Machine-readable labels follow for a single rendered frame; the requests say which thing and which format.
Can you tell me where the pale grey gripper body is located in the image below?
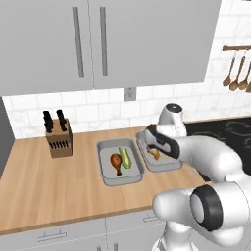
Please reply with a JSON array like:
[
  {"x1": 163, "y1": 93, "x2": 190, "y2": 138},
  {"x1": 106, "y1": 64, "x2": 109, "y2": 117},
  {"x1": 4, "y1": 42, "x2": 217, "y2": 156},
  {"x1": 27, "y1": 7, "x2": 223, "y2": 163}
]
[{"x1": 142, "y1": 136, "x2": 155, "y2": 149}]

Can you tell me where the grey tupperware tray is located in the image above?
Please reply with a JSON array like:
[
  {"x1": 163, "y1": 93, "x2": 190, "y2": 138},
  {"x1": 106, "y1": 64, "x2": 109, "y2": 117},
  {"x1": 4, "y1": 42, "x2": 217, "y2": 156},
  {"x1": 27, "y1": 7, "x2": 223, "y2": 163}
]
[
  {"x1": 134, "y1": 130, "x2": 183, "y2": 173},
  {"x1": 96, "y1": 137, "x2": 146, "y2": 187}
]

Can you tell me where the black hob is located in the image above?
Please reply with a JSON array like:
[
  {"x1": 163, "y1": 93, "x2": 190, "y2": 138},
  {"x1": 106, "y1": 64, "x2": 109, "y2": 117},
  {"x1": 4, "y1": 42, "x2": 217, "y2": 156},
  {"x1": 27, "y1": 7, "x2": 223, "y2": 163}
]
[{"x1": 183, "y1": 116, "x2": 251, "y2": 182}]

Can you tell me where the grey drawer front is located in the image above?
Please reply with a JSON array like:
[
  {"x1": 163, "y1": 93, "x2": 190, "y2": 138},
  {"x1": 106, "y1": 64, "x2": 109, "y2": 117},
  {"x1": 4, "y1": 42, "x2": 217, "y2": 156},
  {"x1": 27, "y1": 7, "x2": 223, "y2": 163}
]
[
  {"x1": 0, "y1": 217, "x2": 108, "y2": 251},
  {"x1": 105, "y1": 209, "x2": 168, "y2": 251}
]

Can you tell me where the wooden knife block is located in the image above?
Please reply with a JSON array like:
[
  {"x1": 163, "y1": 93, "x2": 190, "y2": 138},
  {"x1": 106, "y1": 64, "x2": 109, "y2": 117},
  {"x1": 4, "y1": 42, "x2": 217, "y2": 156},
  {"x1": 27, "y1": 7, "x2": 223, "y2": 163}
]
[{"x1": 45, "y1": 119, "x2": 74, "y2": 160}]

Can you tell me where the dark grey tall appliance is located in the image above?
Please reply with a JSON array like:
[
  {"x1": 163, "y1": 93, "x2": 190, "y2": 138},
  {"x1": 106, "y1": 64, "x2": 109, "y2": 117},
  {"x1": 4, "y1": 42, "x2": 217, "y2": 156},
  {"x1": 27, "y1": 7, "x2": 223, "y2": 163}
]
[{"x1": 0, "y1": 96, "x2": 16, "y2": 180}]

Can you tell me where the grey wall socket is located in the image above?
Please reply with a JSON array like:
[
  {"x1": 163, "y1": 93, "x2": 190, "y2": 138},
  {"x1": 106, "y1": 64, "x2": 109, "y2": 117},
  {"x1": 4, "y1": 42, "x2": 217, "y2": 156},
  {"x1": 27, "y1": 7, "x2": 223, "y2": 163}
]
[{"x1": 123, "y1": 86, "x2": 137, "y2": 102}]

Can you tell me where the grey drawer handle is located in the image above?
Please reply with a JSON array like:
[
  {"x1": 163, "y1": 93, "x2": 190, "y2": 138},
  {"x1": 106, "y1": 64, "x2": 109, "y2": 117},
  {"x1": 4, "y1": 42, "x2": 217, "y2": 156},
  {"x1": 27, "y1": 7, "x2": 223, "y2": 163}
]
[
  {"x1": 36, "y1": 229, "x2": 68, "y2": 243},
  {"x1": 142, "y1": 213, "x2": 159, "y2": 224}
]

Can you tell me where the black handled knife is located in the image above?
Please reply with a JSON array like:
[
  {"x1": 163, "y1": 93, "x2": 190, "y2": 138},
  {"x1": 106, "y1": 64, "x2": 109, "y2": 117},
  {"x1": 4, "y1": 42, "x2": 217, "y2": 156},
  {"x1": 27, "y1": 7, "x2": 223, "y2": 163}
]
[
  {"x1": 44, "y1": 120, "x2": 55, "y2": 134},
  {"x1": 58, "y1": 119, "x2": 69, "y2": 132},
  {"x1": 42, "y1": 110, "x2": 53, "y2": 123},
  {"x1": 56, "y1": 109, "x2": 67, "y2": 122}
]

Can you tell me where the grey wall cupboard door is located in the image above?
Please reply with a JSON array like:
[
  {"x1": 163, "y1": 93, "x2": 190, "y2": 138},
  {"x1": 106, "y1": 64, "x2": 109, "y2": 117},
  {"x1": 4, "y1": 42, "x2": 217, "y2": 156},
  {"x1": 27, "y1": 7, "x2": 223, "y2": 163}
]
[
  {"x1": 87, "y1": 0, "x2": 223, "y2": 90},
  {"x1": 0, "y1": 0, "x2": 96, "y2": 97}
]

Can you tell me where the grey long cupboard handle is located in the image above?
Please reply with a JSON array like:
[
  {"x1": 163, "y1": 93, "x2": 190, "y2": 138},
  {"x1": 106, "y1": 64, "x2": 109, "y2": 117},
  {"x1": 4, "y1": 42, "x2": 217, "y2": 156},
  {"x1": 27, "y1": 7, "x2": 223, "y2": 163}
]
[
  {"x1": 72, "y1": 6, "x2": 85, "y2": 78},
  {"x1": 99, "y1": 6, "x2": 109, "y2": 77}
]

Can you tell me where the wooden utensil rail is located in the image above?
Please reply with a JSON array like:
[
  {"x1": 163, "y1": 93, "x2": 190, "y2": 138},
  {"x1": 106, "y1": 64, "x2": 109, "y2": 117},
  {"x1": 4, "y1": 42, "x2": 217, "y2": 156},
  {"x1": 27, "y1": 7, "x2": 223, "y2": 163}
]
[{"x1": 222, "y1": 44, "x2": 251, "y2": 52}]

